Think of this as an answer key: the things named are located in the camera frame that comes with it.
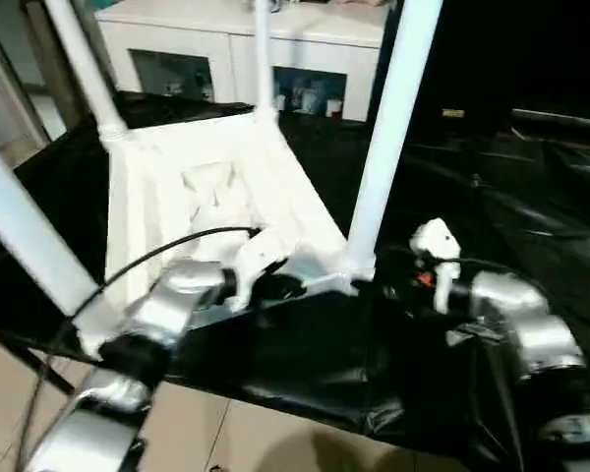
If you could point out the white plastic table top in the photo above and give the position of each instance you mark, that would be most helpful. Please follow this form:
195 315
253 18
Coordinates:
147 196

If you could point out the white plastic table leg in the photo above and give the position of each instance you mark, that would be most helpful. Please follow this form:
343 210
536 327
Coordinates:
29 221
388 123
86 74
264 64

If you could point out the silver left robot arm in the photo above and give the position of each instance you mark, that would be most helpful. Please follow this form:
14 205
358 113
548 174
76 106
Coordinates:
177 295

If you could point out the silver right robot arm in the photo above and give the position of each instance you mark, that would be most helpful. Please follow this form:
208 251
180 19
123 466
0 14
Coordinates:
521 305

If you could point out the black work mat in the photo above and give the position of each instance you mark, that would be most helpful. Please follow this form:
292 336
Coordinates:
324 354

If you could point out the small gold label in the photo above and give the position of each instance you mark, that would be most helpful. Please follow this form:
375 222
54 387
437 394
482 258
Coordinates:
452 113

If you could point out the small white cup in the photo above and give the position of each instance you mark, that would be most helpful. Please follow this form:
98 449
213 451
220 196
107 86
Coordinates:
333 107

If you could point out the black metal stand bar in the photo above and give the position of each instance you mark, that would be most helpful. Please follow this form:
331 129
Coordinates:
54 378

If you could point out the black cabinet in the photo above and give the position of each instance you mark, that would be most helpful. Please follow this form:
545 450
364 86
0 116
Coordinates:
521 49

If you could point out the white glass-door cabinet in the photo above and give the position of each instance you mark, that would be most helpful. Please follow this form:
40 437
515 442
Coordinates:
201 29

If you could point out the grey curtain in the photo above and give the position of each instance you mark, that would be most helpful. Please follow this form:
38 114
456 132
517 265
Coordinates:
54 59

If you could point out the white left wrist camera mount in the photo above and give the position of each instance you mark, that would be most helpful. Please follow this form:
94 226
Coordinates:
260 251

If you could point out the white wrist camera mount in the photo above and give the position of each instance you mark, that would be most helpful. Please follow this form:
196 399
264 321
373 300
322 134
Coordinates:
260 251
437 236

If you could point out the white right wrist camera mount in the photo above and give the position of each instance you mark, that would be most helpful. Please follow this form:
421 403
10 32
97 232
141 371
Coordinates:
437 236

